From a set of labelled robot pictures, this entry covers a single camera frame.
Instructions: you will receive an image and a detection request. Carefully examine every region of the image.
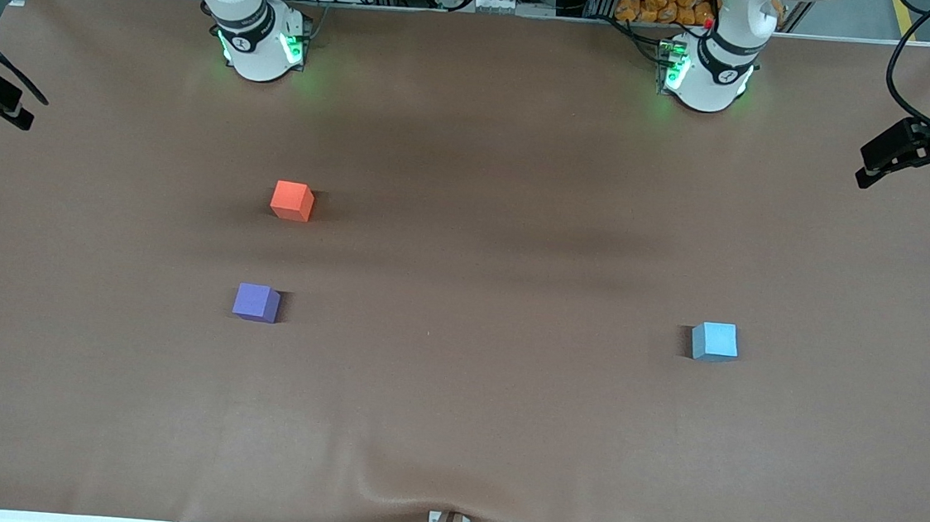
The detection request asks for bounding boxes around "light blue foam block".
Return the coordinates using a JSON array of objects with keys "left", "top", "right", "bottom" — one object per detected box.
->
[{"left": 689, "top": 320, "right": 741, "bottom": 365}]

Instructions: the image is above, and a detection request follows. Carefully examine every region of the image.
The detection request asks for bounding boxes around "orange foam block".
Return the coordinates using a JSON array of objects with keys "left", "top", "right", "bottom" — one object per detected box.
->
[{"left": 269, "top": 180, "right": 316, "bottom": 223}]

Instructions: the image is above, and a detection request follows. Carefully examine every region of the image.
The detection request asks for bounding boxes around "purple foam block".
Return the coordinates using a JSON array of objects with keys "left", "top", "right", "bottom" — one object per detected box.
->
[{"left": 232, "top": 282, "right": 282, "bottom": 324}]

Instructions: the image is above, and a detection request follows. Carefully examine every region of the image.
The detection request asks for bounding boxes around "white terminal strip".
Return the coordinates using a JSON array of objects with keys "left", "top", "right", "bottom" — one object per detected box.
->
[{"left": 438, "top": 0, "right": 561, "bottom": 18}]

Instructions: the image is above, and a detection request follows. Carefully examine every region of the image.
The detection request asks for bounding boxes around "brown table mat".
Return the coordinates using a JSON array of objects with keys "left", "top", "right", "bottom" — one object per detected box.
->
[{"left": 0, "top": 0, "right": 930, "bottom": 522}]

